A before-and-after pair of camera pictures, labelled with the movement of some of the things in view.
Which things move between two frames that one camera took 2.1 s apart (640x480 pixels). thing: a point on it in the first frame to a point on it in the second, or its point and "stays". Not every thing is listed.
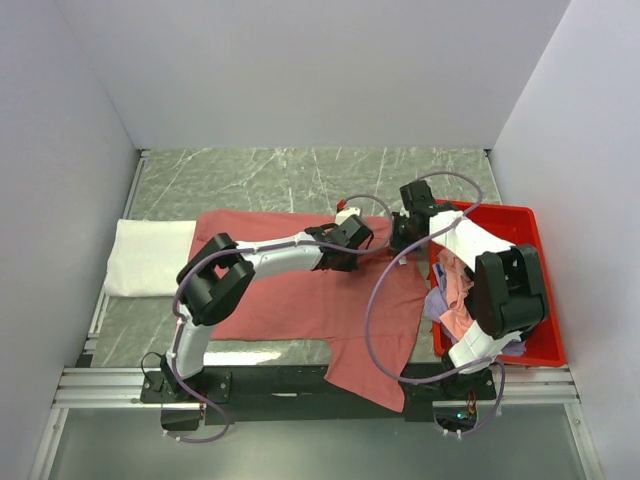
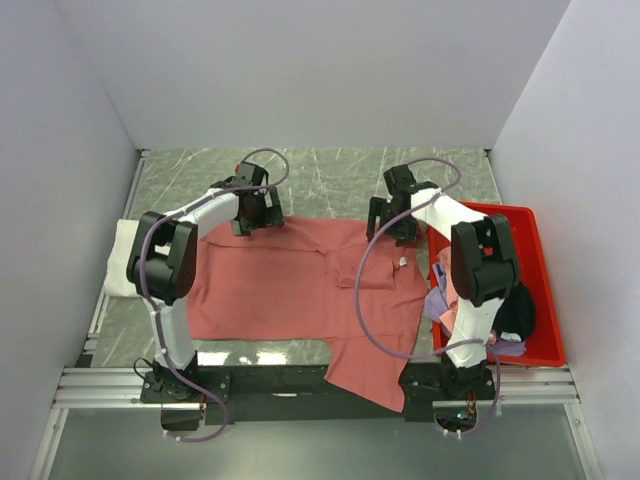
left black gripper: [350, 265] to [270, 215]
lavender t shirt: [435, 304] stays
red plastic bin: [518, 225] stays
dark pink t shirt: [369, 323] stays
